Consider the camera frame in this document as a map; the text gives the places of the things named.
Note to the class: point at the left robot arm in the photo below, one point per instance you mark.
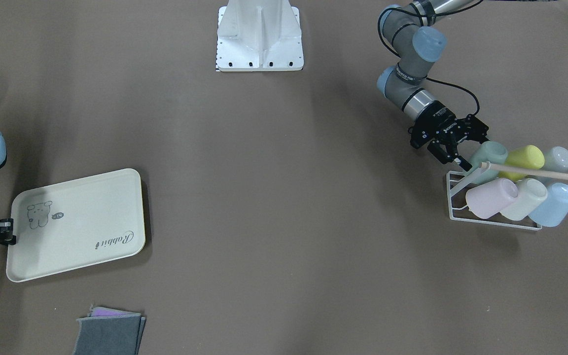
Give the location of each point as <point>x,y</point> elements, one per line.
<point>409,32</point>

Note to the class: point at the green cup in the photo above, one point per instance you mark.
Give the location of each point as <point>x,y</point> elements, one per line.
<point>488,151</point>

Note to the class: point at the yellow cup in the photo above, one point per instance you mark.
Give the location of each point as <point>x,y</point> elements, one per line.
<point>528,157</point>

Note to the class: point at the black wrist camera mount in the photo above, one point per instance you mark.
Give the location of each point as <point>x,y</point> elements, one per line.
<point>418,137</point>

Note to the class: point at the white wire cup rack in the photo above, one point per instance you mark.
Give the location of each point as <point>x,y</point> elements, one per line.
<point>457,184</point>

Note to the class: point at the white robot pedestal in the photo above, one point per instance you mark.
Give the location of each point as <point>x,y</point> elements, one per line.
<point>259,35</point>

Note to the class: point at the light blue cup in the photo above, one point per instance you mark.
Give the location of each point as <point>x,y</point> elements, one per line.
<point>555,207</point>

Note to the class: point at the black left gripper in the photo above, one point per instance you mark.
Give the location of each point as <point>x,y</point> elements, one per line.
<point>434,120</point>

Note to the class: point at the cream cup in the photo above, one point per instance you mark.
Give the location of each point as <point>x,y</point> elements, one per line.
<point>532,193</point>

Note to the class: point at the pink cup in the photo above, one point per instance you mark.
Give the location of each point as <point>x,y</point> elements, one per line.
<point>492,197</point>

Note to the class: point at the grey cup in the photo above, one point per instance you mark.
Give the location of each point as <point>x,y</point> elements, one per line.
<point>555,160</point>

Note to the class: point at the cream rabbit tray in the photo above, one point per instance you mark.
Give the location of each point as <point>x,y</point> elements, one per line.
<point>75,224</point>

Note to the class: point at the grey folded cloth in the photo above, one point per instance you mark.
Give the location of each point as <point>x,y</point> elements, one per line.
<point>107,331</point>

